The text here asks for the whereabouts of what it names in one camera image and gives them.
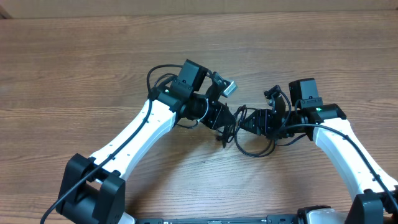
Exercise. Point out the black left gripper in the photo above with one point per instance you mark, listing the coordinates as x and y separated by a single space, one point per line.
215 120

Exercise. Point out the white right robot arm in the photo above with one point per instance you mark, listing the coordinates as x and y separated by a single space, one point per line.
372 190

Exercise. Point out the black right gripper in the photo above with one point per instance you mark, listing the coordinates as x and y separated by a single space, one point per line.
262 124

